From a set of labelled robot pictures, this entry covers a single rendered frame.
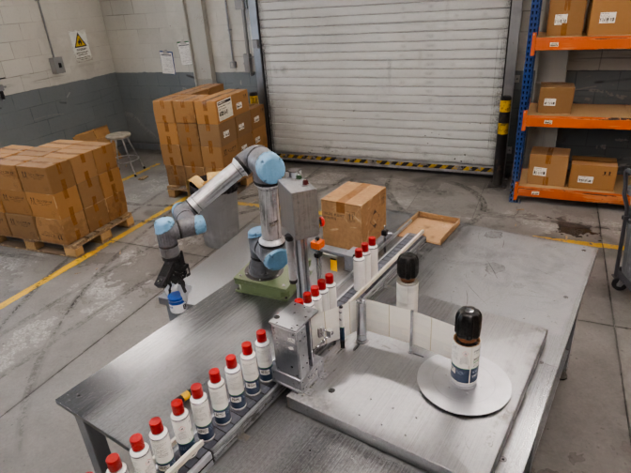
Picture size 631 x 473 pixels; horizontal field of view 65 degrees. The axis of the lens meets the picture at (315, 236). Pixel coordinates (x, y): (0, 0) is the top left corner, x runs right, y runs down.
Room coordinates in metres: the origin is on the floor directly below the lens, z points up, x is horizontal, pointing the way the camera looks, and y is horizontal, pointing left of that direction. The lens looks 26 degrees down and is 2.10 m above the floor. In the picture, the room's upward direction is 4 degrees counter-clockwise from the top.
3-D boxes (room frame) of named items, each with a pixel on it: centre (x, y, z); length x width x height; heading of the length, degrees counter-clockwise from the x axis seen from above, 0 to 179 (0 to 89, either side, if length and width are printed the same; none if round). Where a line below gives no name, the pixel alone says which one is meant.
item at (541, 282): (1.83, -0.23, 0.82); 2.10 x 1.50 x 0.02; 145
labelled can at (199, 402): (1.14, 0.38, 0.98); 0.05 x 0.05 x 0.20
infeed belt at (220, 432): (1.78, -0.08, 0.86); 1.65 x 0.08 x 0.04; 145
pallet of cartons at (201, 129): (6.08, 1.13, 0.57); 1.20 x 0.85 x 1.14; 157
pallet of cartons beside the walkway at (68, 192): (4.81, 2.63, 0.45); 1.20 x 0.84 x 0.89; 66
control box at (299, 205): (1.74, 0.05, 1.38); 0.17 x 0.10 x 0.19; 20
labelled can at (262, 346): (1.38, 0.21, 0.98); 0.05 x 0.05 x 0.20
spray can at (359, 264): (1.93, -0.18, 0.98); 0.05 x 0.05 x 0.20
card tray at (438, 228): (2.59, -0.66, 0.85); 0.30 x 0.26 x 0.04; 145
